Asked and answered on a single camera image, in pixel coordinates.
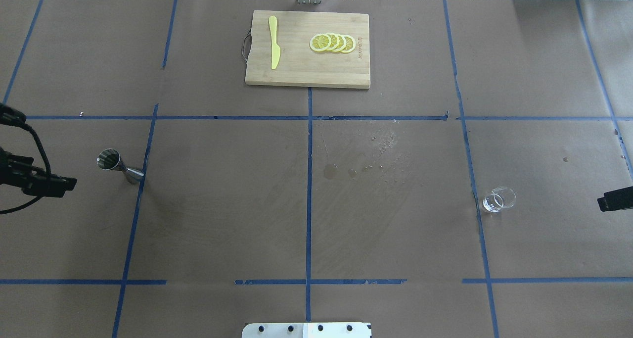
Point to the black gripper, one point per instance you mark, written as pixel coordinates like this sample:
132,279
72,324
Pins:
49,184

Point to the steel double jigger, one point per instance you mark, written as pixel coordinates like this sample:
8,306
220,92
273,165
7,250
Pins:
111,160

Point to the clear glass cup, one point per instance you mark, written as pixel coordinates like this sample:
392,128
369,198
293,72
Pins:
499,199

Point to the yellow plastic knife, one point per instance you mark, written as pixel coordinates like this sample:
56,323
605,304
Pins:
275,48

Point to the bamboo cutting board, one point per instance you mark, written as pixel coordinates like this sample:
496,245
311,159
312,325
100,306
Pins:
299,65

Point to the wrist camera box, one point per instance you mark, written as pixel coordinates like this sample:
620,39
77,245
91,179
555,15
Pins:
621,199
53,186

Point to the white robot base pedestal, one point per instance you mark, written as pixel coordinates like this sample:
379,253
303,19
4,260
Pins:
308,330

